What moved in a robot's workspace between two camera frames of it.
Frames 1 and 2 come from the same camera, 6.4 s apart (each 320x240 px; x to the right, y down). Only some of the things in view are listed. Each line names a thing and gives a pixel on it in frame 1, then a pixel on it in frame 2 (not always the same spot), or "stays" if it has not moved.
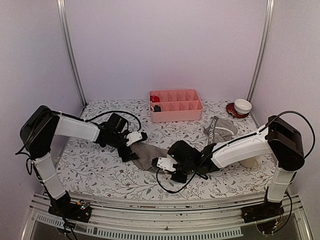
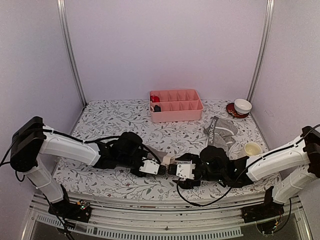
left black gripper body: (115, 143) → (128, 160)
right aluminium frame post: (268, 22) stays
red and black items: (154, 99) stays
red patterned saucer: (231, 110) stays
